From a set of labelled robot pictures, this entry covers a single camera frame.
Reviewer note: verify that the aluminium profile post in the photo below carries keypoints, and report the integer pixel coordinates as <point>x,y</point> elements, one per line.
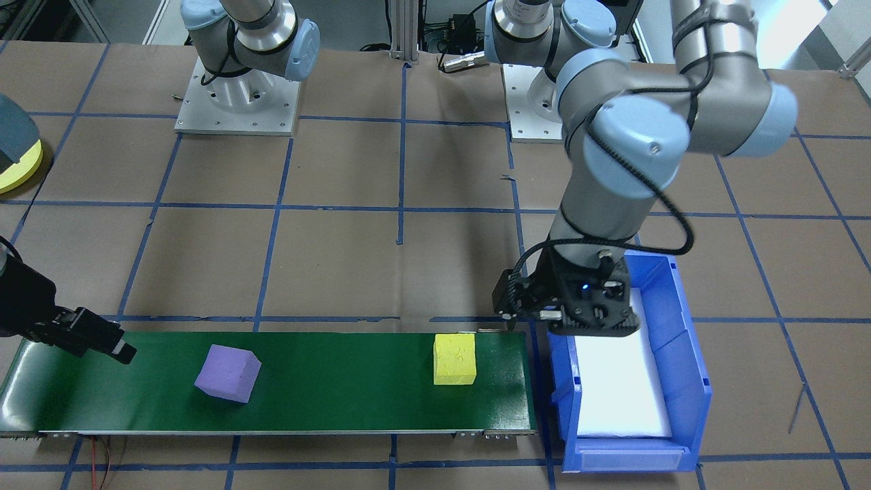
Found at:
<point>406,30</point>

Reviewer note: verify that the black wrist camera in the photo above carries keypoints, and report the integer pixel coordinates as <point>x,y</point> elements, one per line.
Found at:
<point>510,292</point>

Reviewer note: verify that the yellow foam cube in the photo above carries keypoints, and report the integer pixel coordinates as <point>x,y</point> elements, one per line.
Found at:
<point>454,361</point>

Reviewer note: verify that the white foam pad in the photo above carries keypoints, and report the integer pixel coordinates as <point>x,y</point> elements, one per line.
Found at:
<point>619,388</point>

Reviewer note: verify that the green conveyor belt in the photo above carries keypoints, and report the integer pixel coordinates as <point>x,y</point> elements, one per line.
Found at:
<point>340,381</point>

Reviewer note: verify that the silver cylindrical connector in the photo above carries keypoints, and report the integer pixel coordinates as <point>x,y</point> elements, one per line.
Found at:
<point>463,62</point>

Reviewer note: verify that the purple foam cube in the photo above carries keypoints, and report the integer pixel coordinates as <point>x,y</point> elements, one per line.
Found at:
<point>228,374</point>

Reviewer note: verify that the white square base plate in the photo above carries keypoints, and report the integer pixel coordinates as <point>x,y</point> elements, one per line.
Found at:
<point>527,129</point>
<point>197,126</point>

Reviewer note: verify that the yellow round plate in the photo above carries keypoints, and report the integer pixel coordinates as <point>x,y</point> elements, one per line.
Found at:
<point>17,178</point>

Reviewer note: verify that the blue plastic storage bin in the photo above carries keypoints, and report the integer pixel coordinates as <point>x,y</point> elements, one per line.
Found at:
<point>680,381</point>

